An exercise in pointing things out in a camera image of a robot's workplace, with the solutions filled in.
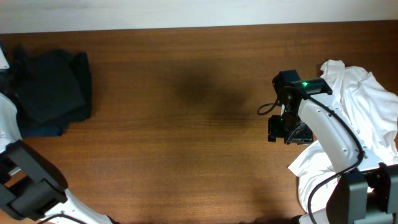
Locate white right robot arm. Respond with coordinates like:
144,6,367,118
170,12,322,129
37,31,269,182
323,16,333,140
268,70,397,224

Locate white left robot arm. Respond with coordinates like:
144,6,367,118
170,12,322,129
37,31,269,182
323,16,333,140
1,47,113,223

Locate white t-shirt pile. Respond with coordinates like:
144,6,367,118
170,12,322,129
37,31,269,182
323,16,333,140
289,60,397,223

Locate folded dark navy garment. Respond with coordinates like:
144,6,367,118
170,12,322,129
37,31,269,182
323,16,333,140
0,49,93,138

